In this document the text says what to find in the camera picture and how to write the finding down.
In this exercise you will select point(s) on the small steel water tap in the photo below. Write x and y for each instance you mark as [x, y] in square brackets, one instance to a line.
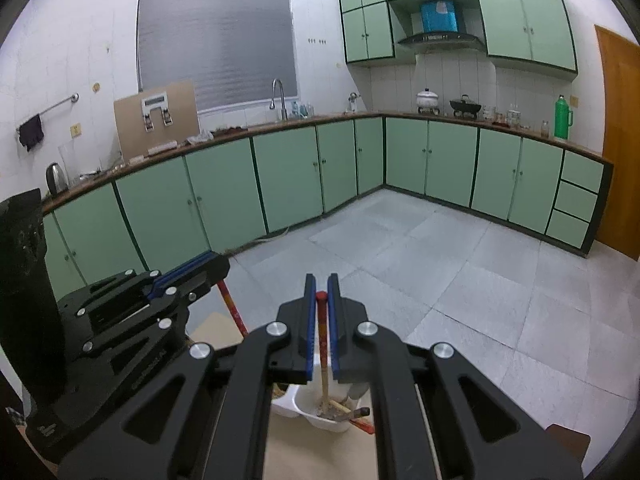
[354, 102]

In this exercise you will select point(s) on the wooden door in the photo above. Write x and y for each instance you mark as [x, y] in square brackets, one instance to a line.
[622, 160]

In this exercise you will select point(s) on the glass jar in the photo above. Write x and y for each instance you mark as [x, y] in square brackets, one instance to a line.
[513, 116]
[544, 129]

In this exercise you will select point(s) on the range hood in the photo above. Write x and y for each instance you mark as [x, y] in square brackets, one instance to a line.
[440, 25]

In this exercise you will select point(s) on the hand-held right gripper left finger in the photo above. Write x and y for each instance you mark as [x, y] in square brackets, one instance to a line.
[311, 332]

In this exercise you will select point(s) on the bottles beside sink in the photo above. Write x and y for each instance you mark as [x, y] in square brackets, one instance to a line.
[301, 110]

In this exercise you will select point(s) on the green thermos flask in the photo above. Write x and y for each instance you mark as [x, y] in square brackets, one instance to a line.
[562, 120]

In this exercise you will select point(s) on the white cooking pot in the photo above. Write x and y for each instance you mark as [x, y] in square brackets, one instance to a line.
[428, 101]

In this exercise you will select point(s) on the green upper cabinets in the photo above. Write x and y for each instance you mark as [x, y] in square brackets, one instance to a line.
[520, 20]

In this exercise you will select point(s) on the dark cloth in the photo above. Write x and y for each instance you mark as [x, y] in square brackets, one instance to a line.
[31, 132]

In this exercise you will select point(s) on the wall towel rail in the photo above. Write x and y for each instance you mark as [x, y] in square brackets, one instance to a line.
[57, 106]

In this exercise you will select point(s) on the red-ended bamboo chopstick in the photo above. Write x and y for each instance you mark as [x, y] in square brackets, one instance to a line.
[364, 426]
[323, 330]
[235, 312]

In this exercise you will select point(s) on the white bracket on cardboard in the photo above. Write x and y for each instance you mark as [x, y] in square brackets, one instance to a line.
[156, 105]

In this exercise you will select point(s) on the green base cabinets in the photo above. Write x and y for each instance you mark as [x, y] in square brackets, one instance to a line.
[300, 175]

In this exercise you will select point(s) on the clear glass pitcher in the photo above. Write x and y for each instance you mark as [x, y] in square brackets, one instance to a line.
[69, 165]

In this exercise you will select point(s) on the plain bamboo chopstick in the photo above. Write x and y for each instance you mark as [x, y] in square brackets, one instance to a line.
[336, 406]

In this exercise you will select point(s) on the steel electric kettle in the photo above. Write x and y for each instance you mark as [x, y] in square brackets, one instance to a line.
[56, 180]

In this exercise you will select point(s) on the green drawer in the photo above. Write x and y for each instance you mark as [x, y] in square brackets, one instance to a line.
[576, 202]
[582, 172]
[568, 230]

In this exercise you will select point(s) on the white two-compartment utensil holder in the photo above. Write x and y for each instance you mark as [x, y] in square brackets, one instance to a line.
[305, 407]

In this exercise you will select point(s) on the steel sink faucet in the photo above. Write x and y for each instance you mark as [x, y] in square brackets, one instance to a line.
[277, 100]

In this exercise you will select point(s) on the black wok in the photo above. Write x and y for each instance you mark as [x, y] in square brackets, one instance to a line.
[465, 106]

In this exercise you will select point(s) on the brown wooden stool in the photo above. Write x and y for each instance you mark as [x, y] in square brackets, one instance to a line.
[567, 442]

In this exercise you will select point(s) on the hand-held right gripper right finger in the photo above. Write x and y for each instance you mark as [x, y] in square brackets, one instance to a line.
[334, 332]

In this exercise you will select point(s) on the black chopstick with silver end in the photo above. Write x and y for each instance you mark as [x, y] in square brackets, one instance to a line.
[356, 412]

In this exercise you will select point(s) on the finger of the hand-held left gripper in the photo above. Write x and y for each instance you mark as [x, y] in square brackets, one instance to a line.
[210, 280]
[185, 266]

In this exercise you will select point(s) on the cardboard board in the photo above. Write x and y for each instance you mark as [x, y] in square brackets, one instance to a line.
[180, 115]

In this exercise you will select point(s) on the grey window blind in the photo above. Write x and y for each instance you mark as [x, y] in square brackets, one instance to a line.
[215, 40]

